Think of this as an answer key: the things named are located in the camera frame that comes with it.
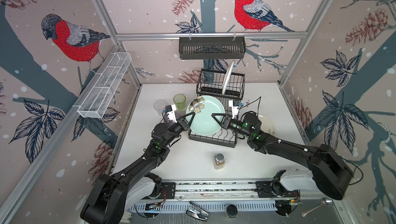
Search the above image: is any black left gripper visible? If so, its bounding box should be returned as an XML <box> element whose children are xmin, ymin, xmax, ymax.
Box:
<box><xmin>163</xmin><ymin>112</ymin><xmax>195</xmax><ymax>148</ymax></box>

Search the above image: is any pale green plate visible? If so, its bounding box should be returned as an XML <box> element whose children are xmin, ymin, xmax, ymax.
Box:
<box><xmin>186</xmin><ymin>95</ymin><xmax>225</xmax><ymax>136</ymax></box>

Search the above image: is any green glass tumbler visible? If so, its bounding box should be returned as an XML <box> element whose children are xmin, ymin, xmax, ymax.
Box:
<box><xmin>173</xmin><ymin>94</ymin><xmax>186</xmax><ymax>110</ymax></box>

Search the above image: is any clear glass tumbler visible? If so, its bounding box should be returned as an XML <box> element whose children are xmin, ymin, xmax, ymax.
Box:
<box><xmin>154</xmin><ymin>100</ymin><xmax>168</xmax><ymax>116</ymax></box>

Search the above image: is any white plate blue rim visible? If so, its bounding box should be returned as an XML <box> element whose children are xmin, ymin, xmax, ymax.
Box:
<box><xmin>221</xmin><ymin>60</ymin><xmax>235</xmax><ymax>95</ymax></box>

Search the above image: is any lilac bowl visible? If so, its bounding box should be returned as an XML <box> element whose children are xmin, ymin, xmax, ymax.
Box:
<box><xmin>164</xmin><ymin>114</ymin><xmax>171</xmax><ymax>125</ymax></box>

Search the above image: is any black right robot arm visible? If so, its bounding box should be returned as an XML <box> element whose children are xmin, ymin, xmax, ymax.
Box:
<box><xmin>211</xmin><ymin>112</ymin><xmax>354</xmax><ymax>200</ymax></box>

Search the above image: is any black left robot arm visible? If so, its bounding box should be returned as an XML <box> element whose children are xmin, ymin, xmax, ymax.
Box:
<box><xmin>80</xmin><ymin>112</ymin><xmax>196</xmax><ymax>224</ymax></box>

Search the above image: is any black two-tier dish rack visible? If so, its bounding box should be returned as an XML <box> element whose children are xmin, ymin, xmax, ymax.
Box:
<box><xmin>186</xmin><ymin>69</ymin><xmax>245</xmax><ymax>148</ymax></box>

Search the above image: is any spice jar silver lid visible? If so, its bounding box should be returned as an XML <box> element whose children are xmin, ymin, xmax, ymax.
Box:
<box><xmin>214</xmin><ymin>154</ymin><xmax>225</xmax><ymax>170</ymax></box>

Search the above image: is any round black cap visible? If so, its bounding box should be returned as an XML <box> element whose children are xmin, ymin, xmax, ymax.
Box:
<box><xmin>226</xmin><ymin>204</ymin><xmax>238</xmax><ymax>218</ymax></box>

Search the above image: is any black stapler centre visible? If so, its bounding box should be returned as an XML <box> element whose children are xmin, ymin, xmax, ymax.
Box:
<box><xmin>186</xmin><ymin>201</ymin><xmax>210</xmax><ymax>222</ymax></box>

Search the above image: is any metal spoon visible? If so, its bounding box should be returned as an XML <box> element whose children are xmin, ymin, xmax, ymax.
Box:
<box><xmin>301</xmin><ymin>198</ymin><xmax>333</xmax><ymax>217</ymax></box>

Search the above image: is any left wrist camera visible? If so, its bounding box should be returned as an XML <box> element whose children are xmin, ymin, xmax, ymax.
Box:
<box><xmin>163</xmin><ymin>104</ymin><xmax>177</xmax><ymax>123</ymax></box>

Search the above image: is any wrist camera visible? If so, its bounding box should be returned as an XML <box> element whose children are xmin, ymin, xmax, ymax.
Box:
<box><xmin>163</xmin><ymin>104</ymin><xmax>177</xmax><ymax>123</ymax></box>
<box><xmin>229</xmin><ymin>99</ymin><xmax>243</xmax><ymax>119</ymax></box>

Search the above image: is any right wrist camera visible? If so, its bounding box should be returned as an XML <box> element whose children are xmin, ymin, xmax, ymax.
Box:
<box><xmin>229</xmin><ymin>99</ymin><xmax>243</xmax><ymax>119</ymax></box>

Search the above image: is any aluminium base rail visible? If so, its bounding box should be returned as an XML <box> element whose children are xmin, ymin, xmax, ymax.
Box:
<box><xmin>127</xmin><ymin>178</ymin><xmax>323</xmax><ymax>205</ymax></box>

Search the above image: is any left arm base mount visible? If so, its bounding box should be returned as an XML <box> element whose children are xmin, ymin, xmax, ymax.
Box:
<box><xmin>144</xmin><ymin>182</ymin><xmax>176</xmax><ymax>200</ymax></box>

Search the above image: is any black hanging wall basket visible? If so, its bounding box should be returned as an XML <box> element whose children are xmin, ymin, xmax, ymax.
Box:
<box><xmin>179</xmin><ymin>36</ymin><xmax>246</xmax><ymax>60</ymax></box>

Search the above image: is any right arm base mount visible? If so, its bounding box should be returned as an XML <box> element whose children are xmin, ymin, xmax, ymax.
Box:
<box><xmin>255</xmin><ymin>181</ymin><xmax>300</xmax><ymax>198</ymax></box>

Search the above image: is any white wire mesh shelf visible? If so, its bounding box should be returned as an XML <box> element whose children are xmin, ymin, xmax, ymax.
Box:
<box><xmin>77</xmin><ymin>52</ymin><xmax>132</xmax><ymax>118</ymax></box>

